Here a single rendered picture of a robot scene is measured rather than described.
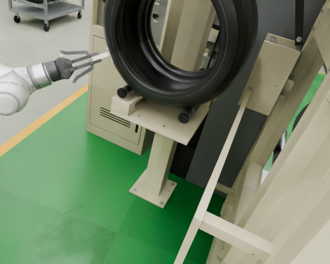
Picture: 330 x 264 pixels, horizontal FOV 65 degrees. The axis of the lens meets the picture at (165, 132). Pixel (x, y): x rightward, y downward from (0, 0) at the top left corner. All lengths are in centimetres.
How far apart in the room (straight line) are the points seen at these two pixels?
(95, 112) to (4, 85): 137
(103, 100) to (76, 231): 97
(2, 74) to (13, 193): 112
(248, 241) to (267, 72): 79
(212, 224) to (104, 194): 135
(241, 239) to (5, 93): 72
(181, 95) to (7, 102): 56
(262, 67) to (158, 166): 89
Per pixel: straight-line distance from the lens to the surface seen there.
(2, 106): 89
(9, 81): 91
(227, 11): 87
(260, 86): 122
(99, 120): 221
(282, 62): 118
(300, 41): 117
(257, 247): 58
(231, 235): 57
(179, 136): 107
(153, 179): 179
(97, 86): 208
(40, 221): 175
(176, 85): 123
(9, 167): 209
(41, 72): 105
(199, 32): 128
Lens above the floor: 141
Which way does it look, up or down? 34 degrees down
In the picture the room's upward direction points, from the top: 14 degrees clockwise
